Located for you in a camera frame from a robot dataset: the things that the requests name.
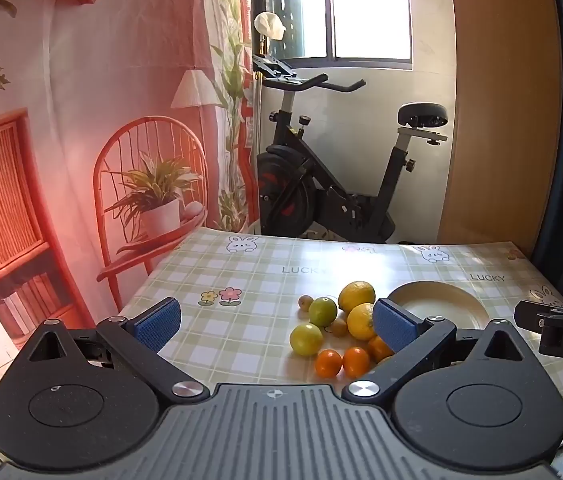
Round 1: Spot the cream round plate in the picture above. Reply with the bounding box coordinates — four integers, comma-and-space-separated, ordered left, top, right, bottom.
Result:
386, 281, 491, 333

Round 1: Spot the window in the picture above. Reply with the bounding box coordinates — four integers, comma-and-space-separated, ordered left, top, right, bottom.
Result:
252, 0, 415, 70

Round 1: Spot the small green lime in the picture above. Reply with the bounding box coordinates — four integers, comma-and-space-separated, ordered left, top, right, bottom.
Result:
308, 297, 338, 327

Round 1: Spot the wooden board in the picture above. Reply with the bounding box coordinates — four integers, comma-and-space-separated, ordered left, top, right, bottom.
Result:
436, 0, 563, 257

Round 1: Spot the white cloth cap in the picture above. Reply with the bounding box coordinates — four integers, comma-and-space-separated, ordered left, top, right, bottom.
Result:
254, 11, 285, 41

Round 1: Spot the black exercise bike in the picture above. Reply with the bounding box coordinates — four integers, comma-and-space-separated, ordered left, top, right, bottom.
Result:
252, 55, 449, 245

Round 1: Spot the yellow lemon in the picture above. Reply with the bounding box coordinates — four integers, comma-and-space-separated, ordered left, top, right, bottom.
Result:
337, 280, 377, 314
347, 302, 379, 342

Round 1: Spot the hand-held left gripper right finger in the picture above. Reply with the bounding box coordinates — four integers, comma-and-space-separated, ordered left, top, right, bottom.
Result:
342, 297, 525, 404

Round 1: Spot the small orange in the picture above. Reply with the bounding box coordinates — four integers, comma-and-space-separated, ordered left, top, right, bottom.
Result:
342, 346, 371, 379
315, 349, 343, 379
366, 335, 395, 364

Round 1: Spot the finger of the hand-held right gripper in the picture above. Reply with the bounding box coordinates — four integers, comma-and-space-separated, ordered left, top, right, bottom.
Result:
515, 300, 563, 334

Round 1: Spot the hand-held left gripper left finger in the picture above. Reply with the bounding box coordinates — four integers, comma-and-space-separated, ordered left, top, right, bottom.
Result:
26, 296, 211, 404

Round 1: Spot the pink printed backdrop cloth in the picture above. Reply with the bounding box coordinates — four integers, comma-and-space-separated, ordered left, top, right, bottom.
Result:
0, 0, 262, 361

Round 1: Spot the large yellow-green citrus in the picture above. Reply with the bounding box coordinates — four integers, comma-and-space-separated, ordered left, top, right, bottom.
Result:
289, 322, 324, 358

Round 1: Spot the green plaid bunny tablecloth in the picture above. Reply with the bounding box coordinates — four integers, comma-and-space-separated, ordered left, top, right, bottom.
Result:
119, 226, 563, 451

